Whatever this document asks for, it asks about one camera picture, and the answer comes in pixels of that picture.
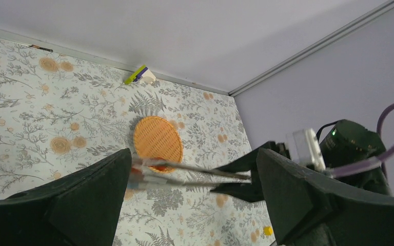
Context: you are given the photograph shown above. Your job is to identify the green purple white toy block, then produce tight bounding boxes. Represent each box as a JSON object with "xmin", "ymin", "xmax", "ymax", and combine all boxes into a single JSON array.
[{"xmin": 124, "ymin": 65, "xmax": 156, "ymax": 85}]

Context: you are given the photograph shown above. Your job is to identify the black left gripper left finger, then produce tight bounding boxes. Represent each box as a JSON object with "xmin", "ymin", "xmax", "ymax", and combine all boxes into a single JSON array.
[{"xmin": 0, "ymin": 149, "xmax": 132, "ymax": 245}]

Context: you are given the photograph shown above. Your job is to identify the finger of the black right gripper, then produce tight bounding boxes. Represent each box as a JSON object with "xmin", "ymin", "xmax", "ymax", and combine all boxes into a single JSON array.
[
  {"xmin": 215, "ymin": 141, "xmax": 280, "ymax": 173},
  {"xmin": 210, "ymin": 182, "xmax": 265, "ymax": 203}
]

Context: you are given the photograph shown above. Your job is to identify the floral patterned table mat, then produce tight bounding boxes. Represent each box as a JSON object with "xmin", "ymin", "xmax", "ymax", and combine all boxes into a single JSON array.
[{"xmin": 0, "ymin": 39, "xmax": 274, "ymax": 245}]

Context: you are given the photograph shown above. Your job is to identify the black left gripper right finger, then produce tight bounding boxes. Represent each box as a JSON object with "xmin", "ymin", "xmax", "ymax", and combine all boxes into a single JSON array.
[{"xmin": 257, "ymin": 149, "xmax": 394, "ymax": 245}]

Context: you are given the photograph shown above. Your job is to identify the red orange food piece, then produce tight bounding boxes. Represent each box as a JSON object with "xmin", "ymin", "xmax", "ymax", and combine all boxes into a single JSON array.
[{"xmin": 149, "ymin": 157, "xmax": 168, "ymax": 173}]

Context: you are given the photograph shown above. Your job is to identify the small yellow block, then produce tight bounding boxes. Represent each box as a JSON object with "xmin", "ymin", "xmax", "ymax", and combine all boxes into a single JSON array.
[{"xmin": 263, "ymin": 226, "xmax": 273, "ymax": 236}]

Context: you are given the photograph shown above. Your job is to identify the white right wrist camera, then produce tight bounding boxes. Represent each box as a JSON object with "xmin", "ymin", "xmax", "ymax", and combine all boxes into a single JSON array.
[{"xmin": 286, "ymin": 128, "xmax": 326, "ymax": 172}]

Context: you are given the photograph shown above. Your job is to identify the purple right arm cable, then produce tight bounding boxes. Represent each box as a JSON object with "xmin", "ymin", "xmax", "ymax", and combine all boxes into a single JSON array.
[{"xmin": 327, "ymin": 101, "xmax": 394, "ymax": 179}]

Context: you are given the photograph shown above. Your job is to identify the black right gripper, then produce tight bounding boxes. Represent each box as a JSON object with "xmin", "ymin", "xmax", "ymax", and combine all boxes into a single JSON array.
[{"xmin": 316, "ymin": 119, "xmax": 391, "ymax": 195}]

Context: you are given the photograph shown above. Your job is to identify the metal serving tongs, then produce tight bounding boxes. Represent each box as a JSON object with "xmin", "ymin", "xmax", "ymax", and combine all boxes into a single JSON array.
[{"xmin": 127, "ymin": 157, "xmax": 251, "ymax": 190}]

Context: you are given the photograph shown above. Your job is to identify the woven bamboo plate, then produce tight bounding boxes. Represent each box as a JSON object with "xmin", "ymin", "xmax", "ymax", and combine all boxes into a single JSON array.
[{"xmin": 133, "ymin": 116, "xmax": 183, "ymax": 163}]

